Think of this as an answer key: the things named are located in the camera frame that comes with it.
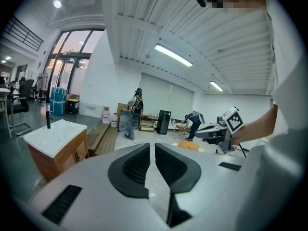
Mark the person's white shirt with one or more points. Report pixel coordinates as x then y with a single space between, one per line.
284 165

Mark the black balcony railing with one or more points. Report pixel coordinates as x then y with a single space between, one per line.
24 34

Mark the wooden step platform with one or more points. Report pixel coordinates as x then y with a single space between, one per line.
103 138

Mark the black framed glass doors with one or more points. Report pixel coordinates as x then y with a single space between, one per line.
72 64

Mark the white water jug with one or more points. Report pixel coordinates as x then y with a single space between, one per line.
106 116
114 120

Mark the long ceiling light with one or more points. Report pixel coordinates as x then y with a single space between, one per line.
216 85
173 55

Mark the white sink basin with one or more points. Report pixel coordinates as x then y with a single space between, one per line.
55 135

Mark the wooden vanity cabinet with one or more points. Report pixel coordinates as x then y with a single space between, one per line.
65 159

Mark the white flat box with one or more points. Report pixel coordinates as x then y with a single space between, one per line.
91 109

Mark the orange cardboard piece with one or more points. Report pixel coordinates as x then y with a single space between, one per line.
188 145

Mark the black faucet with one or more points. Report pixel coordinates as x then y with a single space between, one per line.
49 120

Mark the black floor cabinet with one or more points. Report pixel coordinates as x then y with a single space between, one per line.
163 121

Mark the round ceiling light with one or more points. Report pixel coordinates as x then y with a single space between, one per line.
57 4

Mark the black office chair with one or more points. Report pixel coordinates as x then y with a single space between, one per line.
20 105

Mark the gold metal shelf rack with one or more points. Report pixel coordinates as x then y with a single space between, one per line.
148 124

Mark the wooden chair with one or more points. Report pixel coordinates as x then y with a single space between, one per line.
181 127

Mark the person's right forearm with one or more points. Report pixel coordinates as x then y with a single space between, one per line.
257 126

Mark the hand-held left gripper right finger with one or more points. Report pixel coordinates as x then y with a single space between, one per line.
211 189

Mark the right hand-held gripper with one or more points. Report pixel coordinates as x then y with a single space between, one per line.
233 120

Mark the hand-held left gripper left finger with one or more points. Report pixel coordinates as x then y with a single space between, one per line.
96 177

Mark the black bin with yellow lid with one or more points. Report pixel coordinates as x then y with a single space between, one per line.
72 107

